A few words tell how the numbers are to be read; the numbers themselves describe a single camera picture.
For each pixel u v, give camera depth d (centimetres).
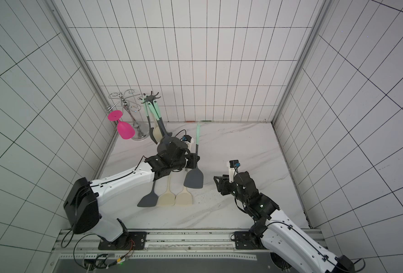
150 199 84
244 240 72
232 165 66
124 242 67
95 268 62
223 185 66
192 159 70
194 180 76
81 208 41
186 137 71
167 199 84
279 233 49
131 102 93
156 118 79
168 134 90
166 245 73
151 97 77
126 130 95
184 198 85
